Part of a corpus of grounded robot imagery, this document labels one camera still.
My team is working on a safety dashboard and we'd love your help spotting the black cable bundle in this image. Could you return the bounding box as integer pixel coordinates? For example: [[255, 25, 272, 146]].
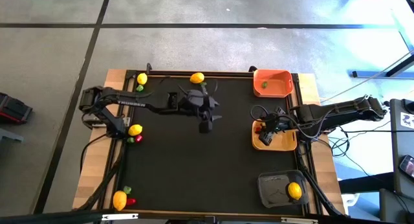
[[323, 120, 351, 159]]

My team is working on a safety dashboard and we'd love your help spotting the black metal table frame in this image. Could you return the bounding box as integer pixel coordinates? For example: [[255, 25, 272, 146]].
[[77, 68, 347, 218]]

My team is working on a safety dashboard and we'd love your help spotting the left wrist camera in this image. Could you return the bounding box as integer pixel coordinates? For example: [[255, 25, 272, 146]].
[[198, 119, 214, 134]]

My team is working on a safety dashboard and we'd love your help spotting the dark grey plastic basket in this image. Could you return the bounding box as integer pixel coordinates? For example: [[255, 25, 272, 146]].
[[257, 169, 311, 208]]

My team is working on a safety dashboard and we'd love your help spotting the orange-yellow toy lemon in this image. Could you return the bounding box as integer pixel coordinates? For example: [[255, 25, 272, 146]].
[[112, 190, 127, 212], [190, 72, 206, 85]]

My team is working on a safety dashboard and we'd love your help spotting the silver metal bracket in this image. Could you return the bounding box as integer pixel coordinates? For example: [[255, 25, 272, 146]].
[[101, 212, 139, 221], [280, 217, 319, 224]]

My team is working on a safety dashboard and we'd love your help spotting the dark grey equipment cart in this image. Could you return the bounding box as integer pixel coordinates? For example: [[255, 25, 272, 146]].
[[389, 98, 414, 199]]

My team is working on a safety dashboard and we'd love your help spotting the yellow plastic basket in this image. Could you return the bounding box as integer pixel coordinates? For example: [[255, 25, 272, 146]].
[[251, 119, 298, 152]]

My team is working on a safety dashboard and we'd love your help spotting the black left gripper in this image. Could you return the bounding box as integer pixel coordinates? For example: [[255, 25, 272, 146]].
[[180, 89, 223, 122]]

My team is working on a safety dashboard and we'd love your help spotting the grey floor object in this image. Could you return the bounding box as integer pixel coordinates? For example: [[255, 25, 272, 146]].
[[0, 128, 25, 143]]

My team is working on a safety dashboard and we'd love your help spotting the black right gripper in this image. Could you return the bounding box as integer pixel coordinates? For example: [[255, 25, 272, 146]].
[[257, 107, 292, 136]]

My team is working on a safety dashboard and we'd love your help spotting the black diagonal stand leg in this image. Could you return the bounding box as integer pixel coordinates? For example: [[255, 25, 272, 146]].
[[384, 54, 414, 78]]

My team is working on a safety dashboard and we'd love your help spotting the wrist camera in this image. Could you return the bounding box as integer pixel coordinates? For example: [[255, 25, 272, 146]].
[[258, 131, 276, 146], [198, 119, 214, 134]]

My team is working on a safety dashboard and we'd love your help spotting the blue floor bar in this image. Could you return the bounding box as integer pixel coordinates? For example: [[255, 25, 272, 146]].
[[351, 69, 414, 80]]

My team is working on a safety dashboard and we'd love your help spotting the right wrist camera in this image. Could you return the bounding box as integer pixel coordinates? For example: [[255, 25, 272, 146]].
[[258, 131, 276, 146]]

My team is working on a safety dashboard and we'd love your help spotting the black smartphone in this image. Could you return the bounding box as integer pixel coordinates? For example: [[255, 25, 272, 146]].
[[398, 154, 414, 180]]

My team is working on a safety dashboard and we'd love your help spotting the white cart sticker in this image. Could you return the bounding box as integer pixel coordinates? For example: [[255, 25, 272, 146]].
[[400, 111, 414, 129]]

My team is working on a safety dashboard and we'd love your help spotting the black floor bar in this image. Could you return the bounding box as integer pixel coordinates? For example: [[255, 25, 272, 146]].
[[338, 172, 394, 194]]

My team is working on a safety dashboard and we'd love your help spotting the orange plastic basket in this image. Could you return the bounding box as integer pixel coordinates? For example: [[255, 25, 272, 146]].
[[253, 69, 294, 98]]

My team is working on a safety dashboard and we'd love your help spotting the black floor cable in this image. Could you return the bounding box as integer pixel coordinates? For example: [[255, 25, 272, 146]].
[[80, 132, 109, 175]]

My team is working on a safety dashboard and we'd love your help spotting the black table mat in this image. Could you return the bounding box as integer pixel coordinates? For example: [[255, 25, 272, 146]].
[[116, 74, 305, 218]]

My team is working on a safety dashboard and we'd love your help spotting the red and black case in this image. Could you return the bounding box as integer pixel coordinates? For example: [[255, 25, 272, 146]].
[[0, 92, 34, 125]]

